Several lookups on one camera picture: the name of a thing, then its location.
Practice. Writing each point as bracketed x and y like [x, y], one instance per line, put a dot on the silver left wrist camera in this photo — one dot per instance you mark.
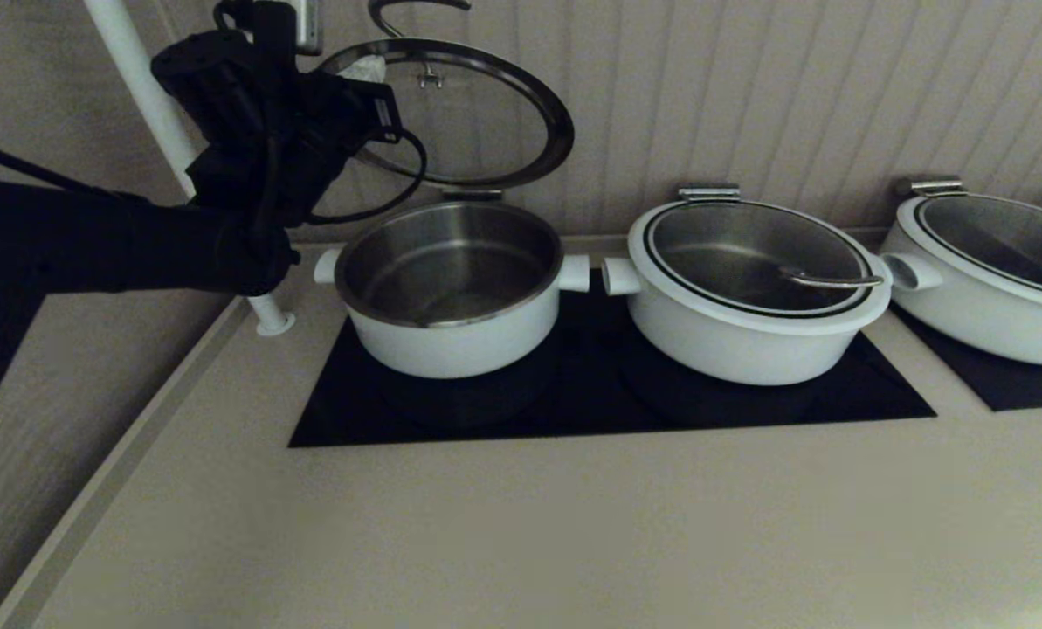
[309, 24]

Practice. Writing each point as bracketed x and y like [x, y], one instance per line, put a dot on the white support pole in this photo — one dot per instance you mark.
[145, 96]

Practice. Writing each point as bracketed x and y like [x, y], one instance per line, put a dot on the wide black glass cooktop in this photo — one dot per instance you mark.
[573, 411]

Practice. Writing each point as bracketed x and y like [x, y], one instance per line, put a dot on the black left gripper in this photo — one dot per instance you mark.
[337, 118]

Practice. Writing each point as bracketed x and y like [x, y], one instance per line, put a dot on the small black glass cooktop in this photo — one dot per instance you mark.
[1010, 390]

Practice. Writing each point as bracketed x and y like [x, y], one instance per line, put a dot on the white round pot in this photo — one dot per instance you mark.
[721, 354]
[459, 349]
[983, 325]

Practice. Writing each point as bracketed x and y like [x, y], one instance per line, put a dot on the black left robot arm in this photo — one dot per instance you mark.
[93, 236]

